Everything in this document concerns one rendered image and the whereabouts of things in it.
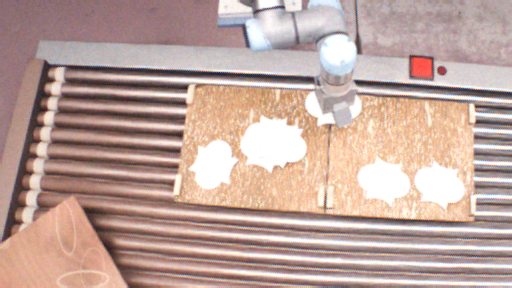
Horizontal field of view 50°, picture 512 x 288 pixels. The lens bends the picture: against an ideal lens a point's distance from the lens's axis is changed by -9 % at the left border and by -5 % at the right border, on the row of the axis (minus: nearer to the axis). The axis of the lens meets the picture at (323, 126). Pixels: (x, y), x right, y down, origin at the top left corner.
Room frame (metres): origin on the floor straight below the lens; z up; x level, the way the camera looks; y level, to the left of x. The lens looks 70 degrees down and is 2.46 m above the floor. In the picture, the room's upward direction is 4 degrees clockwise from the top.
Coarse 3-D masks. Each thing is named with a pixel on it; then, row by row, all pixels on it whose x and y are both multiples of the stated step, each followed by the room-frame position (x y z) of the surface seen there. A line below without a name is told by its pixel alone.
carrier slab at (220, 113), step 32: (224, 96) 0.63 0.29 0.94; (256, 96) 0.64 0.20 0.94; (288, 96) 0.64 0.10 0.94; (192, 128) 0.53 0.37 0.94; (224, 128) 0.53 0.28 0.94; (320, 128) 0.55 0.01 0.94; (192, 160) 0.43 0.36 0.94; (320, 160) 0.46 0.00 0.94; (192, 192) 0.34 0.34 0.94; (224, 192) 0.35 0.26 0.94; (256, 192) 0.36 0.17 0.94; (288, 192) 0.36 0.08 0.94
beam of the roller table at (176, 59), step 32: (64, 64) 0.72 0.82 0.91; (96, 64) 0.72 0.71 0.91; (128, 64) 0.73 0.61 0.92; (160, 64) 0.73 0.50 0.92; (192, 64) 0.74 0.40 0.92; (224, 64) 0.74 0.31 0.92; (256, 64) 0.75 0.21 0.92; (288, 64) 0.75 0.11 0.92; (384, 64) 0.78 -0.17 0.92; (448, 64) 0.79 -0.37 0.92
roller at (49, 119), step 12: (48, 120) 0.53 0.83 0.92; (60, 120) 0.53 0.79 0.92; (72, 120) 0.53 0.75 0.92; (84, 120) 0.54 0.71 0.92; (96, 120) 0.54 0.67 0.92; (108, 120) 0.54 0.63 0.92; (120, 120) 0.54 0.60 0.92; (132, 120) 0.55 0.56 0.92; (144, 120) 0.55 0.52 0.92; (156, 120) 0.55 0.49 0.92; (168, 120) 0.56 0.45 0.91; (144, 132) 0.52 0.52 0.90; (156, 132) 0.52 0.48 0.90; (168, 132) 0.52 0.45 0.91; (180, 132) 0.52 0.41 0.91; (480, 144) 0.54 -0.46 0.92; (492, 144) 0.54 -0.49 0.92; (504, 144) 0.55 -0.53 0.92
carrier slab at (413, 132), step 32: (352, 128) 0.56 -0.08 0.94; (384, 128) 0.57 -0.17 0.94; (416, 128) 0.57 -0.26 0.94; (448, 128) 0.58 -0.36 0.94; (352, 160) 0.47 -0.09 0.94; (384, 160) 0.47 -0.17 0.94; (416, 160) 0.48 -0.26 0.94; (448, 160) 0.48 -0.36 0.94; (352, 192) 0.38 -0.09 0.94; (416, 192) 0.39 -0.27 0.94
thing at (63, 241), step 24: (48, 216) 0.22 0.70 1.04; (72, 216) 0.23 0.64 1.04; (24, 240) 0.15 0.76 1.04; (48, 240) 0.16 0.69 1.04; (72, 240) 0.16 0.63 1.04; (96, 240) 0.17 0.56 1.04; (0, 264) 0.08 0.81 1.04; (24, 264) 0.09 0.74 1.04; (48, 264) 0.10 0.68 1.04; (72, 264) 0.10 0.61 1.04; (96, 264) 0.11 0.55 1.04
